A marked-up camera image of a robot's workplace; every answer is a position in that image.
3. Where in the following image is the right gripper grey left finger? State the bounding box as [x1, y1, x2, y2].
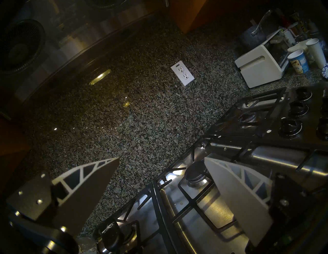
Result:
[7, 157, 120, 237]

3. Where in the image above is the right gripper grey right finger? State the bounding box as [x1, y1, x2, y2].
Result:
[204, 157, 309, 247]

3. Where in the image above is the steel gas cooktop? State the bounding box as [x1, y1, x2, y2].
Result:
[77, 86, 328, 254]

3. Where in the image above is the black stove knob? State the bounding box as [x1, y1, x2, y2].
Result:
[278, 118, 303, 139]
[295, 87, 313, 102]
[289, 101, 309, 118]
[316, 117, 328, 141]

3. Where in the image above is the yellow hood lamp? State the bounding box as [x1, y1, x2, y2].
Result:
[89, 69, 111, 86]

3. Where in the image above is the white toaster oven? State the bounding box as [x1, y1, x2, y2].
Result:
[234, 29, 295, 89]

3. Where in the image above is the blue printed paper cup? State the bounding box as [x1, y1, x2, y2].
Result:
[287, 49, 310, 75]

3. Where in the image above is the steel range hood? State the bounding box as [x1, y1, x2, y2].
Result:
[0, 0, 169, 103]

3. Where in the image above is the dark blue saucepan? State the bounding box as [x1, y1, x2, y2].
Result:
[238, 10, 272, 49]

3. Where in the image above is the white shallow container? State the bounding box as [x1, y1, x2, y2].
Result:
[287, 40, 311, 54]

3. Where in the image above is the plain white paper cup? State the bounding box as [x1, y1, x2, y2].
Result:
[305, 38, 327, 69]

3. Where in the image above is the small white bottle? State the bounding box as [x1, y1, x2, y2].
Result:
[280, 27, 297, 48]

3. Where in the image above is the wide wooden wall cabinet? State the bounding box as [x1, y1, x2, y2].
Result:
[0, 113, 31, 190]

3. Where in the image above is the white wall outlet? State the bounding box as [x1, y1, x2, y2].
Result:
[170, 60, 195, 87]

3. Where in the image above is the narrow wooden wall cabinet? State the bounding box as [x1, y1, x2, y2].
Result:
[169, 0, 207, 34]

